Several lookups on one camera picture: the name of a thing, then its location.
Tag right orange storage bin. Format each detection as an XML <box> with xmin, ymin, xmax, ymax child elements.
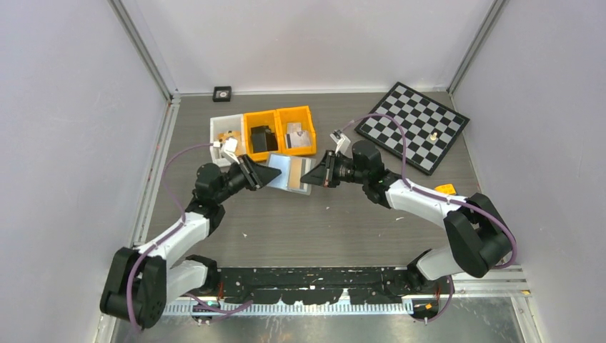
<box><xmin>277</xmin><ymin>106</ymin><xmax>317</xmax><ymax>156</ymax></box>

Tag white storage bin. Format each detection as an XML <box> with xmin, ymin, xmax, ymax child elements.
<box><xmin>209</xmin><ymin>114</ymin><xmax>247</xmax><ymax>167</ymax></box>

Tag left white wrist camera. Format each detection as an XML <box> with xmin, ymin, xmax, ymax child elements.
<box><xmin>210</xmin><ymin>139</ymin><xmax>237</xmax><ymax>167</ymax></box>

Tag yellow blue toy car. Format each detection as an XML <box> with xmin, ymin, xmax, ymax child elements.
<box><xmin>434</xmin><ymin>184</ymin><xmax>458</xmax><ymax>195</ymax></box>

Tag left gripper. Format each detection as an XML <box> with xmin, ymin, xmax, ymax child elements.
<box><xmin>215</xmin><ymin>154</ymin><xmax>281</xmax><ymax>204</ymax></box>

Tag orange storage bin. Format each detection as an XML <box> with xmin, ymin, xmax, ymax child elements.
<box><xmin>244</xmin><ymin>109</ymin><xmax>284</xmax><ymax>161</ymax></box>
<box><xmin>277</xmin><ymin>106</ymin><xmax>317</xmax><ymax>156</ymax></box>

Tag clear plastic card holder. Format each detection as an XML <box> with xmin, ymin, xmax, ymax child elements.
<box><xmin>267</xmin><ymin>153</ymin><xmax>316</xmax><ymax>195</ymax></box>

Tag black white chessboard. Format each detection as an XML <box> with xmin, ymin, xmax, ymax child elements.
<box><xmin>354</xmin><ymin>82</ymin><xmax>470</xmax><ymax>176</ymax></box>

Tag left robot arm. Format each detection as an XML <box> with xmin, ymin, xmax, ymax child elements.
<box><xmin>99</xmin><ymin>155</ymin><xmax>282</xmax><ymax>329</ymax></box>

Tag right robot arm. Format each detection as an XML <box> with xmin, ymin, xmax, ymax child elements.
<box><xmin>301</xmin><ymin>140</ymin><xmax>517</xmax><ymax>294</ymax></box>

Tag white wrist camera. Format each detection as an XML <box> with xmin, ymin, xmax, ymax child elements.
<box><xmin>210</xmin><ymin>139</ymin><xmax>237</xmax><ymax>167</ymax></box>
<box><xmin>329</xmin><ymin>129</ymin><xmax>351</xmax><ymax>154</ymax></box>

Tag black box in bin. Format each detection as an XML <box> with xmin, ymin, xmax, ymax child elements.
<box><xmin>250</xmin><ymin>125</ymin><xmax>279</xmax><ymax>153</ymax></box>

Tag wooden pieces in bin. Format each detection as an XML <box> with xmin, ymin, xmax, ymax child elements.
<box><xmin>216</xmin><ymin>130</ymin><xmax>246</xmax><ymax>156</ymax></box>

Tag small black square device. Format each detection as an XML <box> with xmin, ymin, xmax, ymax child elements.
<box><xmin>212</xmin><ymin>86</ymin><xmax>232</xmax><ymax>102</ymax></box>

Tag tan credit card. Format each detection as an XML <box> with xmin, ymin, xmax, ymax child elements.
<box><xmin>287</xmin><ymin>157</ymin><xmax>314</xmax><ymax>192</ymax></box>

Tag middle orange storage bin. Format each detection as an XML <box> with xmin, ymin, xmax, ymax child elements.
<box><xmin>244</xmin><ymin>109</ymin><xmax>284</xmax><ymax>161</ymax></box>

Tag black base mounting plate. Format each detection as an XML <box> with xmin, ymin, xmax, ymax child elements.
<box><xmin>192</xmin><ymin>267</ymin><xmax>449</xmax><ymax>305</ymax></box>

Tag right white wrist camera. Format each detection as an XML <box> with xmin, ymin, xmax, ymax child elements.
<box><xmin>329</xmin><ymin>129</ymin><xmax>351</xmax><ymax>154</ymax></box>

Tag cards in orange bin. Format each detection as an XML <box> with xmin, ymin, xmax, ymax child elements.
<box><xmin>284</xmin><ymin>122</ymin><xmax>312</xmax><ymax>149</ymax></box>

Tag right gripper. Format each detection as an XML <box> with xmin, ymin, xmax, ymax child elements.
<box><xmin>302</xmin><ymin>151</ymin><xmax>368</xmax><ymax>189</ymax></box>

